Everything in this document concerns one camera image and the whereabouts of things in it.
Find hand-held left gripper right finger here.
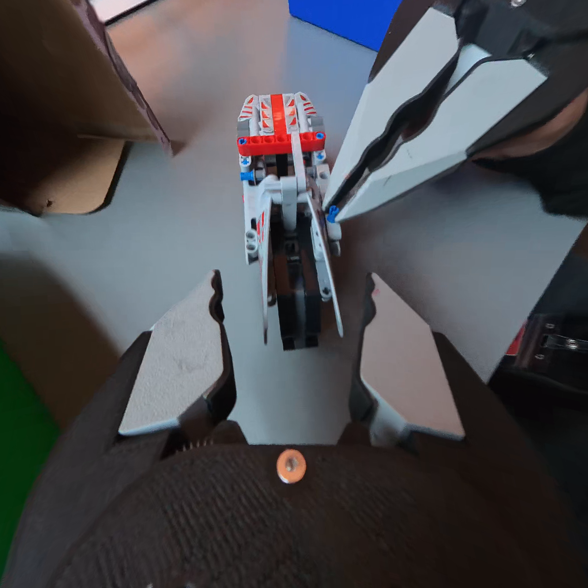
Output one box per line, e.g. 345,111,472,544
348,272,466,448

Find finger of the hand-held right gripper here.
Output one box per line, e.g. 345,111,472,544
322,6,462,208
332,43,550,223

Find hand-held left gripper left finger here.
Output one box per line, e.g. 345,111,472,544
119,270,238,436

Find blue plastic bin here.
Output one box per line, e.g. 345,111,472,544
288,0,406,52

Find grey red lego vehicle model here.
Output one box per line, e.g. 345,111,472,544
236,92,344,352

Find black lego set box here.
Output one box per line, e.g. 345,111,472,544
0,0,184,217

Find person's right hand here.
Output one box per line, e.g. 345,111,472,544
473,92,588,161

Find red white id badge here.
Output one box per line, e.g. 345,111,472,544
503,315,588,370

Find person's black jacket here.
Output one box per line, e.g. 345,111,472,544
487,239,588,506

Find green plastic bin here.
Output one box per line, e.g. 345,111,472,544
0,340,62,556

